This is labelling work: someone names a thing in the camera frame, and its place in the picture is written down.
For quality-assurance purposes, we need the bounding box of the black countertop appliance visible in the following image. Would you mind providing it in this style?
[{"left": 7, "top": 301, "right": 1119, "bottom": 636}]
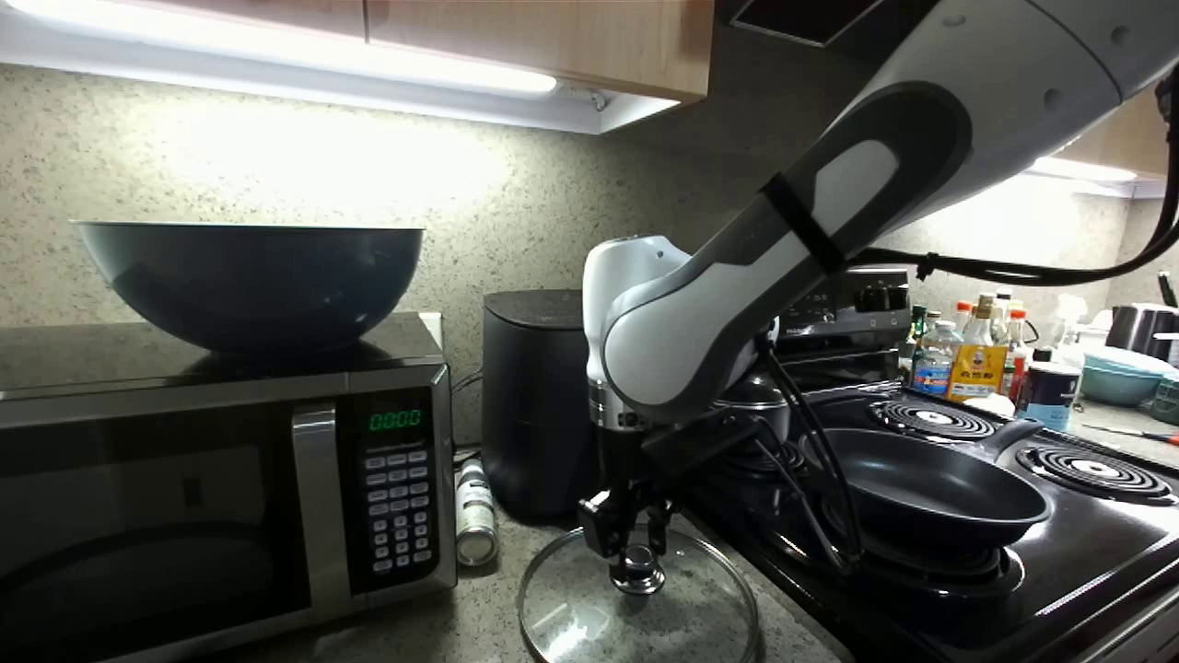
[{"left": 1103, "top": 299, "right": 1179, "bottom": 361}]

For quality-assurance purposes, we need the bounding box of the dark range hood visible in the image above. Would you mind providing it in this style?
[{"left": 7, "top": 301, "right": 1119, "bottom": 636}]
[{"left": 716, "top": 0, "right": 936, "bottom": 51}]

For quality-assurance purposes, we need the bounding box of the yellow label bottle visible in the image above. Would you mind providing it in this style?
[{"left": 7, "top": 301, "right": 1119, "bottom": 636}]
[{"left": 947, "top": 291, "right": 1012, "bottom": 405}]

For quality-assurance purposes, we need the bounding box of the coil stove burner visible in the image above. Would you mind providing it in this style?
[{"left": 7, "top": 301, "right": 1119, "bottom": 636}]
[
  {"left": 866, "top": 394, "right": 1006, "bottom": 441},
  {"left": 1012, "top": 440, "right": 1175, "bottom": 506}
]

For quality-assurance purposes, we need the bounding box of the black frying pan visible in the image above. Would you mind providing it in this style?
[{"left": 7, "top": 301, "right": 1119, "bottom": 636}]
[{"left": 815, "top": 419, "right": 1057, "bottom": 558}]

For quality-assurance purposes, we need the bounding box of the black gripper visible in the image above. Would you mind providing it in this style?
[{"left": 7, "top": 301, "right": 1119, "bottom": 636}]
[{"left": 574, "top": 419, "right": 678, "bottom": 569}]

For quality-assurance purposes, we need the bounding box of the teal bowl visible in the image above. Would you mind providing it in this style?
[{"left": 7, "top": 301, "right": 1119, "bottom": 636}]
[{"left": 1080, "top": 348, "right": 1172, "bottom": 413}]

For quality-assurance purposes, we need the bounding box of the clear bottle with blue label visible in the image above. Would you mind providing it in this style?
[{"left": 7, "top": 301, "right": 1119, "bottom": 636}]
[{"left": 908, "top": 305, "right": 962, "bottom": 397}]

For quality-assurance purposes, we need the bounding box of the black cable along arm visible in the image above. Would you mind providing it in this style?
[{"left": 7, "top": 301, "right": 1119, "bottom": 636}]
[{"left": 852, "top": 67, "right": 1179, "bottom": 291}]

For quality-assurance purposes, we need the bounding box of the large dark bowl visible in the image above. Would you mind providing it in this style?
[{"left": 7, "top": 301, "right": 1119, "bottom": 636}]
[{"left": 73, "top": 219, "right": 427, "bottom": 361}]

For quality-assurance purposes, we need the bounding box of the small silver white canister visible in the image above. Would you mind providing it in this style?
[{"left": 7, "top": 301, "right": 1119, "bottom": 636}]
[{"left": 450, "top": 446, "right": 503, "bottom": 575}]

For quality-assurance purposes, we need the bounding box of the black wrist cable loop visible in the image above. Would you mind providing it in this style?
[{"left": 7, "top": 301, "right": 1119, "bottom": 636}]
[{"left": 750, "top": 348, "right": 871, "bottom": 575}]

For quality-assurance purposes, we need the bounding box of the black electric stove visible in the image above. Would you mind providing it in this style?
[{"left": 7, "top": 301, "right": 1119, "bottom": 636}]
[{"left": 678, "top": 268, "right": 1179, "bottom": 663}]

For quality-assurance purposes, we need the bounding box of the black strap on arm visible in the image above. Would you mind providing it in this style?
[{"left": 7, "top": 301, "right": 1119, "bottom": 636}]
[{"left": 759, "top": 171, "right": 852, "bottom": 275}]

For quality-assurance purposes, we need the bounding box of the round glass lid with knob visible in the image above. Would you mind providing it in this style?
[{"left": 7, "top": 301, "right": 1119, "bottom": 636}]
[{"left": 514, "top": 521, "right": 767, "bottom": 663}]

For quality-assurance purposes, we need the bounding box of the stainless steel microwave oven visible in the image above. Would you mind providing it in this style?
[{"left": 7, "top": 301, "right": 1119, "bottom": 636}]
[{"left": 0, "top": 311, "right": 462, "bottom": 663}]

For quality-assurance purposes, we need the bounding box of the black cylindrical appliance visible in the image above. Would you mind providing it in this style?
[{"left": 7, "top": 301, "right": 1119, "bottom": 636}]
[{"left": 481, "top": 289, "right": 606, "bottom": 526}]

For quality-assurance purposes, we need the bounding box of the under-cabinet light strip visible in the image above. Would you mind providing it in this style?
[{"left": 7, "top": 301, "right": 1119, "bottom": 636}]
[
  {"left": 0, "top": 0, "right": 563, "bottom": 102},
  {"left": 1030, "top": 153, "right": 1163, "bottom": 198}
]

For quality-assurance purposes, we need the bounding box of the small glass saucepan lid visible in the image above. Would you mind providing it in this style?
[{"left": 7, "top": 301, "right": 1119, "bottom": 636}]
[{"left": 719, "top": 372, "right": 793, "bottom": 415}]

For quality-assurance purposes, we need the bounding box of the wooden wall cabinet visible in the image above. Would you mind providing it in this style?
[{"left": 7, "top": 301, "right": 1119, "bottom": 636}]
[{"left": 158, "top": 0, "right": 719, "bottom": 102}]

